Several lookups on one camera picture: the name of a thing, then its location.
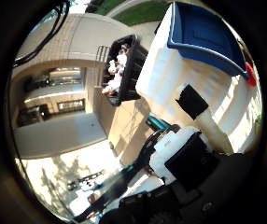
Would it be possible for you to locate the blue plastic container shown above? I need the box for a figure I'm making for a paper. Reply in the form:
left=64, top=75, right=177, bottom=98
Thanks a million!
left=166, top=2, right=249, bottom=77

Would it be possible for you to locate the white tablecloth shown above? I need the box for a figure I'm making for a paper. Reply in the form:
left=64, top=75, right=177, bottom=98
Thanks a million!
left=135, top=3, right=263, bottom=155

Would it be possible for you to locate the black plastic bin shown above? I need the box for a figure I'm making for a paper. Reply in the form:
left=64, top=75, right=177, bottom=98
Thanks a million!
left=101, top=34, right=149, bottom=107

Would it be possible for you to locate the white plush toy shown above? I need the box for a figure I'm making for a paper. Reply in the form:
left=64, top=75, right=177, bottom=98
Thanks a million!
left=102, top=43, right=130, bottom=96

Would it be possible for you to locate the dark garage window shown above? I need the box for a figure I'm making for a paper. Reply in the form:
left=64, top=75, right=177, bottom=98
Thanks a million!
left=56, top=98, right=87, bottom=114

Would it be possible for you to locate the metal vent grille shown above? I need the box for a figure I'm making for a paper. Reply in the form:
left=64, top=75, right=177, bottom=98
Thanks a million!
left=95, top=45, right=110, bottom=63

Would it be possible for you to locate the black overhead cable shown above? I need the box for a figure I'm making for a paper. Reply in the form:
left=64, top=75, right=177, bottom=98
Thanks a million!
left=13, top=0, right=71, bottom=68

